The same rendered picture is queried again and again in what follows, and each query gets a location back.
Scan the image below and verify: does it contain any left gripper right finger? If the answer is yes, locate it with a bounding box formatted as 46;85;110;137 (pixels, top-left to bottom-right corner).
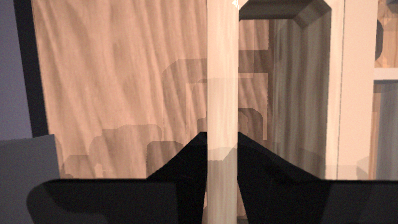
237;132;398;224

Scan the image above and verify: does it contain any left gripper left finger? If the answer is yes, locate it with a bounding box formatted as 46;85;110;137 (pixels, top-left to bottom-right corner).
26;132;208;224

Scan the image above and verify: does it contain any wooden maze board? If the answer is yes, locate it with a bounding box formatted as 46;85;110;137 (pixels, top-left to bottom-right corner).
207;0;398;224

